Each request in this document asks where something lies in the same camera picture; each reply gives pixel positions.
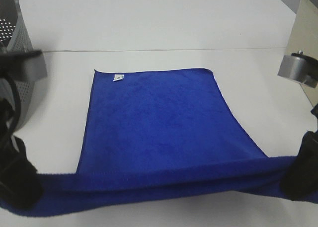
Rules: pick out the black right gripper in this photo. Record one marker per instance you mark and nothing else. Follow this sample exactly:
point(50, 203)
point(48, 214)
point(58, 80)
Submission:
point(301, 179)

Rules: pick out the blue microfibre towel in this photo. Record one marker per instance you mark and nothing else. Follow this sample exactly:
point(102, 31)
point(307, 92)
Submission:
point(158, 135)

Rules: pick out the white towel label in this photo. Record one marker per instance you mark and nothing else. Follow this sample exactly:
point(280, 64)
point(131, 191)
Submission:
point(118, 77)

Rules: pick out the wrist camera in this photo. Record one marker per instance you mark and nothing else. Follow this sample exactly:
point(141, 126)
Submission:
point(300, 68)
point(27, 66)

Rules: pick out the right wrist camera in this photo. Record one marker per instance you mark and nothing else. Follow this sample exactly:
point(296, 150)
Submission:
point(300, 68)

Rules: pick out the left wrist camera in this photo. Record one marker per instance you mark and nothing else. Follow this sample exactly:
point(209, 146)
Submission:
point(27, 66)

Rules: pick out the grey perforated plastic basket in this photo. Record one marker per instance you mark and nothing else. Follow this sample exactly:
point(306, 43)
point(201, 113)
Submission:
point(14, 38)

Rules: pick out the beige box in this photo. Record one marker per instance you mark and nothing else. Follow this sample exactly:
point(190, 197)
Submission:
point(304, 36)

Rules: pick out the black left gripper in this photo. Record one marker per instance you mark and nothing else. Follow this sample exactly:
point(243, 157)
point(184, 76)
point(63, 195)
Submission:
point(22, 188)

